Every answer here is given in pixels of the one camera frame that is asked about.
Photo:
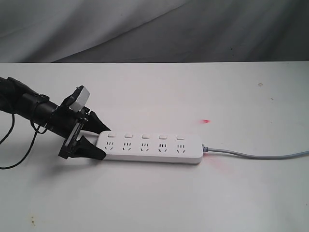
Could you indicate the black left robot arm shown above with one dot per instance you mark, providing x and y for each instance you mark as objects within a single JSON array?
[{"x": 18, "y": 99}]

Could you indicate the grey backdrop cloth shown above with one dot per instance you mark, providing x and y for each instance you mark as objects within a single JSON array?
[{"x": 148, "y": 31}]

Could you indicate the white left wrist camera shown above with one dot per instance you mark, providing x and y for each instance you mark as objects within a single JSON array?
[{"x": 78, "y": 99}]

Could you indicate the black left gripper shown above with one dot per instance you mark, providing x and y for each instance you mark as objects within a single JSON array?
[{"x": 68, "y": 123}]

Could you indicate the white five-outlet power strip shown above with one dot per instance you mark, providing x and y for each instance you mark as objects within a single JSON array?
[{"x": 151, "y": 147}]

